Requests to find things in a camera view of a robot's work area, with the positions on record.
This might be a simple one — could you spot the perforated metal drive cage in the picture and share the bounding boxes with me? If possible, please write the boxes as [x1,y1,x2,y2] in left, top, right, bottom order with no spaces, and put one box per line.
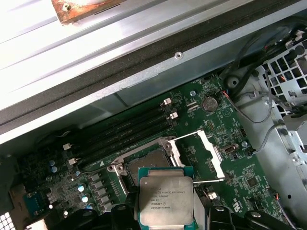
[254,35,307,113]

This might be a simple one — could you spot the brown square base plate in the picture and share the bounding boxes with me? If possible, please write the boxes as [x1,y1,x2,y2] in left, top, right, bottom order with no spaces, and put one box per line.
[50,0,139,26]

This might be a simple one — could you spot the RAM slot white clips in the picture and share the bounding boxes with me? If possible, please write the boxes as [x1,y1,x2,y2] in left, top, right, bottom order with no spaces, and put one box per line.
[62,98,171,151]
[68,112,178,166]

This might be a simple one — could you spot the silver metal drive bracket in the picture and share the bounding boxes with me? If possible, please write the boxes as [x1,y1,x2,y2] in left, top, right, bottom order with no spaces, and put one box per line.
[283,112,307,154]

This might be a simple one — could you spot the silver coin battery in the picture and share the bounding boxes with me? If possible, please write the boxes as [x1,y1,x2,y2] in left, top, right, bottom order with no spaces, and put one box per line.
[201,96,219,113]

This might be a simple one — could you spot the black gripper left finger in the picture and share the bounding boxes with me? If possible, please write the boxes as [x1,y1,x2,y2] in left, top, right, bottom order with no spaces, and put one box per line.
[55,188,141,230]

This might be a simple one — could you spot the green motherboard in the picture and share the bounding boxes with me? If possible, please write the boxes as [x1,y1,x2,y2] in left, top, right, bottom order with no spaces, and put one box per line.
[23,74,288,230]

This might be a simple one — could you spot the thin grey wire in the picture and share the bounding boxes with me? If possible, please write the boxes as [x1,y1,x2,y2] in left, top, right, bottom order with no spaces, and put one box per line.
[224,91,283,125]
[250,123,286,155]

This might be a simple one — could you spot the CPU socket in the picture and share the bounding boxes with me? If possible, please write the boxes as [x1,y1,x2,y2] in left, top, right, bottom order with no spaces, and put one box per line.
[106,136,185,195]

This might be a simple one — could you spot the black PC case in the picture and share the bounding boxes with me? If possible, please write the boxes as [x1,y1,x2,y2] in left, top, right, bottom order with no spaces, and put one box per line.
[0,0,307,230]

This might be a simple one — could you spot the thick black cable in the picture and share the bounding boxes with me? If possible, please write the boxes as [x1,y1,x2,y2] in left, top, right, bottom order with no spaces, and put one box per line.
[219,14,307,101]

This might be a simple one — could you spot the wire locking lever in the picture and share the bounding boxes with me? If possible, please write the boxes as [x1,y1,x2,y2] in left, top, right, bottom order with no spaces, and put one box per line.
[71,165,113,181]

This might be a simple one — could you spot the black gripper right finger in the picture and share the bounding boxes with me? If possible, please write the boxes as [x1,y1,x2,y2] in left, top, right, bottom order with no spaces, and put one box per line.
[194,189,291,230]

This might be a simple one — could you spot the silver CPU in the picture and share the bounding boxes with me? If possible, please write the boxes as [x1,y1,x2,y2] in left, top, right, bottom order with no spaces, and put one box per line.
[138,166,194,225]

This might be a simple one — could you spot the silver internal USB port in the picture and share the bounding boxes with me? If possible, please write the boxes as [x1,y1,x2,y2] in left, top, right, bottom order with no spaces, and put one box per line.
[222,144,238,156]

